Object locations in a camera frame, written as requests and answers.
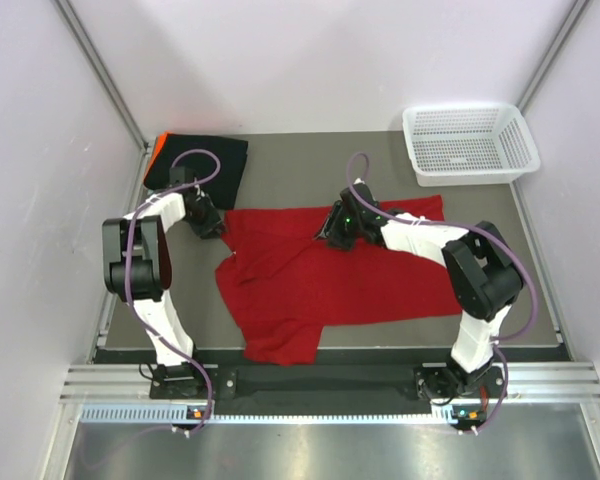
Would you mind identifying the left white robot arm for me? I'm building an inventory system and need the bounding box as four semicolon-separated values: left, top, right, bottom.
102;167;225;399

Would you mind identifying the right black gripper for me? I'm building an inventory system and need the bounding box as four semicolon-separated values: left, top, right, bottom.
314;201;363;252

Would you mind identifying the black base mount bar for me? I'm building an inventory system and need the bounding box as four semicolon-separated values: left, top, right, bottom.
151;348;503;414

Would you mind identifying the aluminium frame post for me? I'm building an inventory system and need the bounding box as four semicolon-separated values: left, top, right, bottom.
516;0;592;115
51;0;148;151

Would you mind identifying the folded orange t shirt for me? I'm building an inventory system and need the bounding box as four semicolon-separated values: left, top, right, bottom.
143;131;172;185

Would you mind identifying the left aluminium frame post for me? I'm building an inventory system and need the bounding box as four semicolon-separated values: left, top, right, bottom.
51;0;148;151

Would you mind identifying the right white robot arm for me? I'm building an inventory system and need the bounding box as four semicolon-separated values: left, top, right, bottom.
315;180;524;396

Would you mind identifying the red t shirt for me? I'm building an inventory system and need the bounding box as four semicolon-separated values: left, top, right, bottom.
215;206;461;366

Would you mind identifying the white plastic basket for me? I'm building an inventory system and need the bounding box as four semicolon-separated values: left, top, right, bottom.
402;102;541;187

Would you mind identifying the right aluminium frame post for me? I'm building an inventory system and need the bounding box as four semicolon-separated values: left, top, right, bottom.
516;0;592;115

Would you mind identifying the folded black t shirt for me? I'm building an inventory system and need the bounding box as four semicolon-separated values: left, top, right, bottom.
144;132;250;211

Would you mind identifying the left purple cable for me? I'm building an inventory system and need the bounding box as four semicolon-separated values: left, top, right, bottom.
122;148;222;441

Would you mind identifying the grey slotted cable duct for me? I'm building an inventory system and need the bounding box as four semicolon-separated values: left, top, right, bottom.
79;402;486;426

